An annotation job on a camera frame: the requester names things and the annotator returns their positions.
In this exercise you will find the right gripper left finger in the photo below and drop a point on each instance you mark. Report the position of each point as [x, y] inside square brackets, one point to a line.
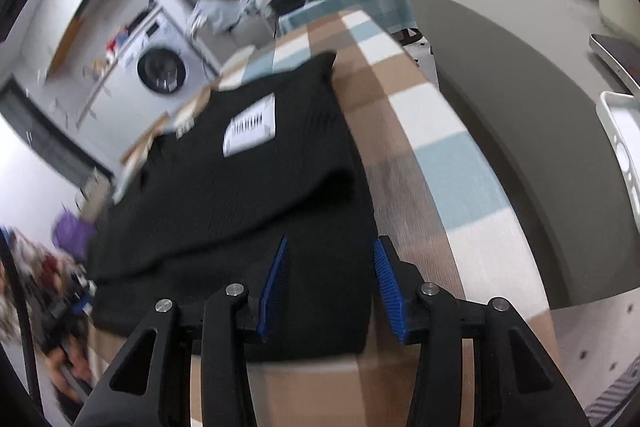
[266, 282]

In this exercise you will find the checkered bed blanket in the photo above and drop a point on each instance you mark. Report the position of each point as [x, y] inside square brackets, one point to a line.
[434, 194]

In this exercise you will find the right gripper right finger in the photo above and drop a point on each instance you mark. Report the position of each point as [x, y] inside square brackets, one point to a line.
[399, 282]

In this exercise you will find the white washing machine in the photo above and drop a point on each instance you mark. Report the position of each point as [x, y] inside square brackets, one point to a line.
[156, 71]

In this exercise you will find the woven laundry basket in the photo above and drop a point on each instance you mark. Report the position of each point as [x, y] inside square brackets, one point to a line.
[93, 196]

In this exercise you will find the shoe rack with shoes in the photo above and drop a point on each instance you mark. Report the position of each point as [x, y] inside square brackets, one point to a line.
[50, 271]

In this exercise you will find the grey bed frame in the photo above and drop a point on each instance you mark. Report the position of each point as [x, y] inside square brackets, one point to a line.
[520, 73]

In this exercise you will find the white plastic tray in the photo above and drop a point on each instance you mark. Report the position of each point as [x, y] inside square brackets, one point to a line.
[620, 118]

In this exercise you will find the teal side table cloth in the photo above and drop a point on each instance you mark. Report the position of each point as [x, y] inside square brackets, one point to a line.
[391, 15]

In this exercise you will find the purple bag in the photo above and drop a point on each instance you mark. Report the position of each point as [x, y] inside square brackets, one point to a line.
[72, 235]

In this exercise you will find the person left hand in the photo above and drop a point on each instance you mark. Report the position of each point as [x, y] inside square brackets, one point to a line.
[70, 372]

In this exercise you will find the dark tablet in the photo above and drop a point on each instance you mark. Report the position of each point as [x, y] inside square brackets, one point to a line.
[621, 56]

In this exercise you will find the light blue clothes pile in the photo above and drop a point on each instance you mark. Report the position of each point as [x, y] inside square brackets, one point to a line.
[221, 16]

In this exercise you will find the black knit sweater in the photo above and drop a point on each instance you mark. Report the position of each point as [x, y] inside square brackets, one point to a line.
[272, 158]

